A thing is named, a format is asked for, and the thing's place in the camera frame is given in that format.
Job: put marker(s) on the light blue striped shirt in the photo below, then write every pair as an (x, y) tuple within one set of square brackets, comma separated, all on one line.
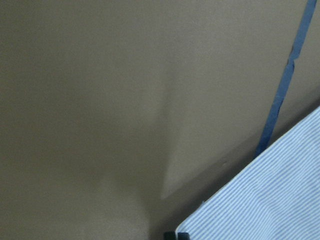
[(275, 197)]

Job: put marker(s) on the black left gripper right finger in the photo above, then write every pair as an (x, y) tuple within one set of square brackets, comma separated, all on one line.
[(183, 236)]

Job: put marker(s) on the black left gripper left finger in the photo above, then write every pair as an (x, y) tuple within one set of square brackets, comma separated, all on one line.
[(169, 235)]

